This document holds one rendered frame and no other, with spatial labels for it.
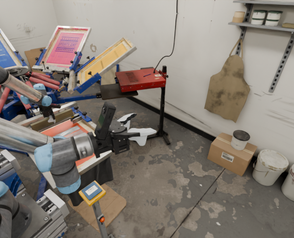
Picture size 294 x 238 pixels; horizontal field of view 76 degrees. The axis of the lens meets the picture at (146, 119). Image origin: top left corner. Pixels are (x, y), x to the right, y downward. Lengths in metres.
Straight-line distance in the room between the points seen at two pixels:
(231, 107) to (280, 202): 1.25
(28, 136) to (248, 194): 2.49
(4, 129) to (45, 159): 0.16
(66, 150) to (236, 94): 2.36
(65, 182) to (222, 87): 2.38
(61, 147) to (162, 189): 2.02
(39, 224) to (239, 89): 2.39
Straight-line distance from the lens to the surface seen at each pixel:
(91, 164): 1.48
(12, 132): 0.69
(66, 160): 0.59
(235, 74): 2.61
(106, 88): 2.62
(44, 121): 1.80
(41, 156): 0.59
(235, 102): 2.74
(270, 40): 2.50
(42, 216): 1.01
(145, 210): 2.35
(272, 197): 2.86
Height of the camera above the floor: 2.06
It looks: 35 degrees down
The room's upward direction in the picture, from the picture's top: straight up
